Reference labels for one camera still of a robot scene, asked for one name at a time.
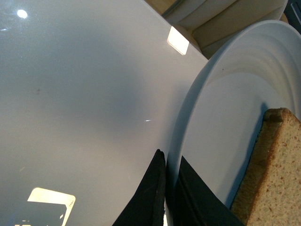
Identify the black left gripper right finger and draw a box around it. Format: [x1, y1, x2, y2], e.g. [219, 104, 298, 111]
[168, 156, 243, 226]

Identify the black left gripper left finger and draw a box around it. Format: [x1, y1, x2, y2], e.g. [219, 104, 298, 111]
[113, 149, 166, 226]

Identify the white ceramic plate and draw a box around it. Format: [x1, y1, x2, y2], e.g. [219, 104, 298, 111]
[166, 20, 301, 226]

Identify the brown bread slice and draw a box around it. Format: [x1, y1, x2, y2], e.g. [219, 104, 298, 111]
[231, 108, 301, 226]

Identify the beige chair right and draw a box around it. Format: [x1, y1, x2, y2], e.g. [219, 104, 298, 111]
[163, 0, 287, 59]

